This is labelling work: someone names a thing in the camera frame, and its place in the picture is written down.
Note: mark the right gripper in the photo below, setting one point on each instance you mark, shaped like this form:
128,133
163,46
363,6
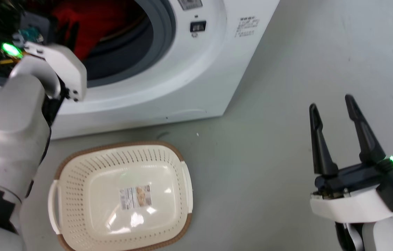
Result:
360,195

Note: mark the printed text label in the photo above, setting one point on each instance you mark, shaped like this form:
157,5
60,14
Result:
247,26

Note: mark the black door latch socket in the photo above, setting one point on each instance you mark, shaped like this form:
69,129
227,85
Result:
198,27

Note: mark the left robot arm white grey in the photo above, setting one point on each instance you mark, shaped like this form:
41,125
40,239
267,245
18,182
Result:
8,139

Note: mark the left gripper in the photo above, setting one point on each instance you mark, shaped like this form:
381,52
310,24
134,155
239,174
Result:
67,69

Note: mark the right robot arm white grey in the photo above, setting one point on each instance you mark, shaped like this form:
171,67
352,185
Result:
388,233

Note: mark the grey rating sticker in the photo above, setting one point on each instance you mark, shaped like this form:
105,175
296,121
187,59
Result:
189,3

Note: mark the grey rubber door seal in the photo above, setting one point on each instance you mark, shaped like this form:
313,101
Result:
164,24

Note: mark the cream perforated laundry basket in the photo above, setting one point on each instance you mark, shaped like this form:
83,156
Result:
92,174

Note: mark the basket product sticker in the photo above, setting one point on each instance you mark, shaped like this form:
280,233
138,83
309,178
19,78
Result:
136,197

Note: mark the white front-load washing machine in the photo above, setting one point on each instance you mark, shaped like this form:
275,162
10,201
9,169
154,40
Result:
186,83

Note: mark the red garment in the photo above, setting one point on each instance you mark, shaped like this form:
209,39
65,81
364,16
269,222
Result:
95,21

